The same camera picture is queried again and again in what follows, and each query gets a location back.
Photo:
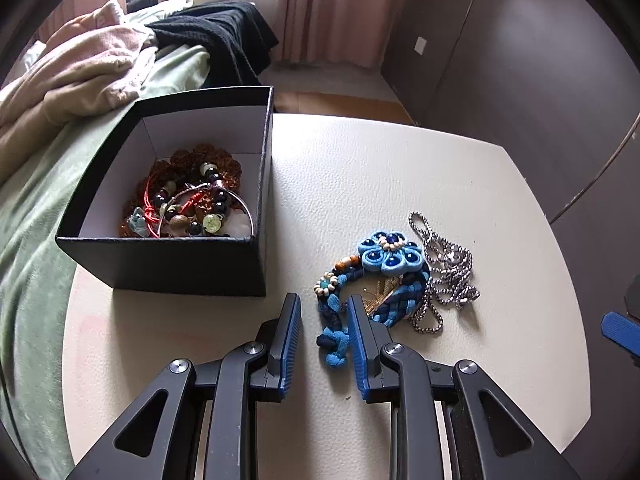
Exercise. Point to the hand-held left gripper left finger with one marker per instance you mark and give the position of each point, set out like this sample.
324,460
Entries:
291,350

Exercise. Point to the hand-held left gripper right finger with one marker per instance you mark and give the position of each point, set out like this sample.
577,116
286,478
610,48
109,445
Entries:
356,355

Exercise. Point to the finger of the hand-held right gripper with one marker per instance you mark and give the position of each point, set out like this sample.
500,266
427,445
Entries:
634,296
620,332

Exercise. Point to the black cardboard box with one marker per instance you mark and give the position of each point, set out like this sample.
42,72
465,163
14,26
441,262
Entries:
200,265

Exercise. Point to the silver bangle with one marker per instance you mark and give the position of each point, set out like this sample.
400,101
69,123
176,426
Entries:
246,205

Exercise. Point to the grey blue stone pendant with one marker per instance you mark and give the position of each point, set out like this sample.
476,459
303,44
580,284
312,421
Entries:
140,225

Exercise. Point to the dark grey wardrobe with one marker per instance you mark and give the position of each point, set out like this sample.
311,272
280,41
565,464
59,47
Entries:
500,60

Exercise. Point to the green bed sheet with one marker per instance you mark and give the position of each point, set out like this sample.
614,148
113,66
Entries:
35,220

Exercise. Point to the black knitted garment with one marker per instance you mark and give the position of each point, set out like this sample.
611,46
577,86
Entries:
220,35

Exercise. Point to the pink curtain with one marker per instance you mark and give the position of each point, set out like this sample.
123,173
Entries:
335,10

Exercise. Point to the pink fleece blanket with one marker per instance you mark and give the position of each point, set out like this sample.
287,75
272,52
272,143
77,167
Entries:
75,75

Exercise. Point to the white wall socket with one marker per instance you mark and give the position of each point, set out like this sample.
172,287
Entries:
421,45

